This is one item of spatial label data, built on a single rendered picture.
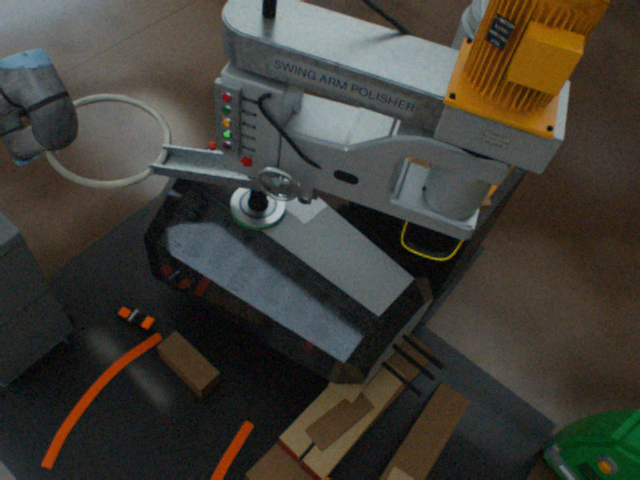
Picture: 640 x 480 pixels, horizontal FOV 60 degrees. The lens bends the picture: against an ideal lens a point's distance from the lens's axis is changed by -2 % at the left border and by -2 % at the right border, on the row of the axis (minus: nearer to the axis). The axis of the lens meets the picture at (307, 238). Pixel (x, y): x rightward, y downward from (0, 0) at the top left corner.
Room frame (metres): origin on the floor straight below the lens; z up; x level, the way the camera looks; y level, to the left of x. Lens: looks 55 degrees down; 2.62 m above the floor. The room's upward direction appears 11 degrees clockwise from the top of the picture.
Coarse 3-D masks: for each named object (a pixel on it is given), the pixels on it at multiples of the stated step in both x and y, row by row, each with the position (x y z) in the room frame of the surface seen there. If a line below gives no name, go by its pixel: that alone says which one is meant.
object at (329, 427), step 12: (348, 396) 0.87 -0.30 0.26; (360, 396) 0.88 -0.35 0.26; (336, 408) 0.81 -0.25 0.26; (348, 408) 0.82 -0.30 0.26; (360, 408) 0.82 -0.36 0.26; (372, 408) 0.83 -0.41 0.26; (324, 420) 0.75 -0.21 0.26; (336, 420) 0.75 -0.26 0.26; (348, 420) 0.76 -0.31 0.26; (312, 432) 0.69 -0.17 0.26; (324, 432) 0.70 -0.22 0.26; (336, 432) 0.70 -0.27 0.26; (324, 444) 0.65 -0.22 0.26
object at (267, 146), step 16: (224, 80) 1.26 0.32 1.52; (240, 80) 1.25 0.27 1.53; (256, 80) 1.26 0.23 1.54; (272, 80) 1.27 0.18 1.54; (256, 96) 1.24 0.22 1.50; (272, 96) 1.23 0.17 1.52; (288, 96) 1.27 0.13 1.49; (256, 112) 1.24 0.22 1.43; (272, 112) 1.23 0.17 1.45; (288, 112) 1.29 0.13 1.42; (256, 128) 1.24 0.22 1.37; (272, 128) 1.23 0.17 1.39; (240, 144) 1.25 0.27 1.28; (256, 144) 1.24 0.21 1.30; (272, 144) 1.23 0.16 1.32; (224, 160) 1.26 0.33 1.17; (256, 160) 1.24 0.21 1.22; (272, 160) 1.23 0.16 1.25; (272, 176) 1.23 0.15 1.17
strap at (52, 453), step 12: (156, 336) 1.07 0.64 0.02; (144, 348) 1.00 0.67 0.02; (120, 360) 0.92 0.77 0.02; (108, 372) 0.85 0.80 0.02; (96, 384) 0.78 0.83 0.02; (84, 396) 0.72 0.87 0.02; (84, 408) 0.67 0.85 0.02; (72, 420) 0.61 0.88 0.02; (60, 432) 0.55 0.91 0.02; (240, 432) 0.70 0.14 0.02; (60, 444) 0.50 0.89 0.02; (240, 444) 0.64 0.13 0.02; (48, 456) 0.44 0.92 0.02; (228, 456) 0.58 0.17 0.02; (216, 468) 0.52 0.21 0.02
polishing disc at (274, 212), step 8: (240, 192) 1.39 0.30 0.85; (248, 192) 1.40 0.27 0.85; (232, 200) 1.35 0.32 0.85; (240, 200) 1.35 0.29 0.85; (272, 200) 1.38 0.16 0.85; (232, 208) 1.31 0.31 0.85; (240, 208) 1.31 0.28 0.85; (248, 208) 1.32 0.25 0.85; (272, 208) 1.34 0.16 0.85; (280, 208) 1.35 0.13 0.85; (240, 216) 1.28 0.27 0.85; (248, 216) 1.28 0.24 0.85; (256, 216) 1.29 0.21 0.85; (264, 216) 1.30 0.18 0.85; (272, 216) 1.30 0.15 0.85; (280, 216) 1.31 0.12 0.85; (248, 224) 1.25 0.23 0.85; (256, 224) 1.25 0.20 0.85; (264, 224) 1.26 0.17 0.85
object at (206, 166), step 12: (168, 156) 1.47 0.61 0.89; (180, 156) 1.47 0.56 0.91; (192, 156) 1.46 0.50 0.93; (204, 156) 1.45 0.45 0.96; (216, 156) 1.44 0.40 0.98; (156, 168) 1.37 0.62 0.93; (168, 168) 1.36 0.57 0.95; (180, 168) 1.36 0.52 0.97; (192, 168) 1.40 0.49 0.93; (204, 168) 1.40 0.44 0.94; (216, 168) 1.40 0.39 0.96; (192, 180) 1.34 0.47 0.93; (204, 180) 1.33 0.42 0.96; (216, 180) 1.32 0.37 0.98; (228, 180) 1.31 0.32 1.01; (240, 180) 1.30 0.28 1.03; (252, 180) 1.30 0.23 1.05; (288, 192) 1.27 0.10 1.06
